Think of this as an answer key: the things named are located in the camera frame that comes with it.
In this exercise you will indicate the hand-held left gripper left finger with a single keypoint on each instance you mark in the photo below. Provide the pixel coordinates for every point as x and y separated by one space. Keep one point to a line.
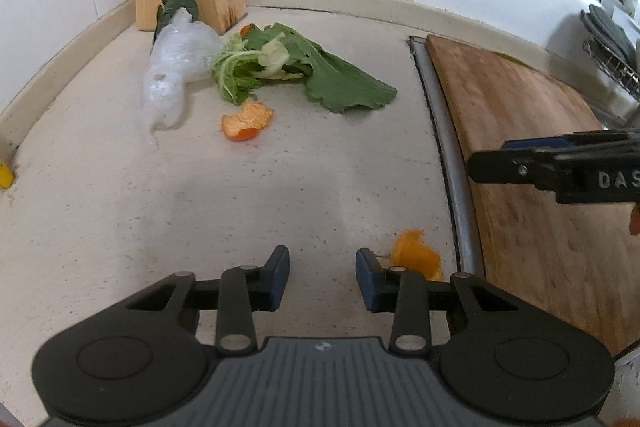
277 279

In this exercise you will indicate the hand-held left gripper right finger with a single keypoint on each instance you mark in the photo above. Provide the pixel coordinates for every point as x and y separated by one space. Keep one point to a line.
369 282

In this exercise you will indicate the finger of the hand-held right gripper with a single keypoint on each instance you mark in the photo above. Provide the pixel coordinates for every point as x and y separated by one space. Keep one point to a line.
500 167
530 144

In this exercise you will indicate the large orange peel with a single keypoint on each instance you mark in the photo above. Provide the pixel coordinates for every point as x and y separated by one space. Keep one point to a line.
415 252

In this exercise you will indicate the large green leaf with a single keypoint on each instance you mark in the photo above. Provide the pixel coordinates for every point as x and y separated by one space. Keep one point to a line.
345 82

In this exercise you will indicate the leafy vegetable stalk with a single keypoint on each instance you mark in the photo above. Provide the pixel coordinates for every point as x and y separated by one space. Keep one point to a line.
240 67

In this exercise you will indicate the clear plastic wrap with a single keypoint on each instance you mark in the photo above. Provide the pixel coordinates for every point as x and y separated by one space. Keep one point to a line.
175 57

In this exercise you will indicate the small dark green leaf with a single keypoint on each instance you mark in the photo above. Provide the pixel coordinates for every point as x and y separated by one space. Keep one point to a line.
175 7

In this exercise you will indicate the person's right hand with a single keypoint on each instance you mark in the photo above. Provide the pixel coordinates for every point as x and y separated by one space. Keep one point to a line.
636 222

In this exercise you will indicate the wooden cutting board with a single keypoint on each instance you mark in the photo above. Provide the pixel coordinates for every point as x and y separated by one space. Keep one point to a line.
525 107

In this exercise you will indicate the metal sink rim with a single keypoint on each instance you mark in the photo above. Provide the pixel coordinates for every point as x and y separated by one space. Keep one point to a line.
450 187

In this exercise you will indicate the dark cloth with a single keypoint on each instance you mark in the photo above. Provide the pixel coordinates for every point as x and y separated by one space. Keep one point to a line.
610 32

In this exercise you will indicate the small orange peel piece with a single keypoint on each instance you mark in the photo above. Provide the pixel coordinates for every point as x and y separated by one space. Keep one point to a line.
247 31

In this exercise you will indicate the yellow pipe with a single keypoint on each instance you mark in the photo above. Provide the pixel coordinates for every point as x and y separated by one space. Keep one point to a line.
5 177

